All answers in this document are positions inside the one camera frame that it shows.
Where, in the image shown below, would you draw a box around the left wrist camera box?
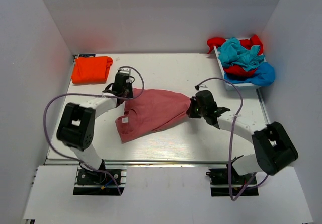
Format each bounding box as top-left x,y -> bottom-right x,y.
118,67 -> 131,76

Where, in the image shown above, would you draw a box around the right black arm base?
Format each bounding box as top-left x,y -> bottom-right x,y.
205,168 -> 259,197

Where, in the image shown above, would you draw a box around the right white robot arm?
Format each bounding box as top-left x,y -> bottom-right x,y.
187,90 -> 299,176

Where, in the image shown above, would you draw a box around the teal crumpled t-shirt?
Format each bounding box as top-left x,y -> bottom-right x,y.
217,37 -> 265,71

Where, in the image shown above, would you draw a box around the blue crumpled t-shirt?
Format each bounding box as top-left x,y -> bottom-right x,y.
223,62 -> 275,87

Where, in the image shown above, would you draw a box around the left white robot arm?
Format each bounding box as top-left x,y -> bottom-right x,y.
56,68 -> 134,171

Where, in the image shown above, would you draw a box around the pink t-shirt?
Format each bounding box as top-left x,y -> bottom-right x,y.
115,88 -> 190,143

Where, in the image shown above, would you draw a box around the folded orange t-shirt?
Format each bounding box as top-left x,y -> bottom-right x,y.
71,56 -> 113,85

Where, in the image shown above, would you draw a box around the red crumpled t-shirt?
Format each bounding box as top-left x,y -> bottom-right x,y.
207,34 -> 265,78

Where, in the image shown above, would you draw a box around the white plastic bin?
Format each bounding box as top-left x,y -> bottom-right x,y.
212,49 -> 267,90

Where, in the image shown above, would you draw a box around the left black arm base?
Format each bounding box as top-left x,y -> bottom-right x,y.
73,167 -> 127,196

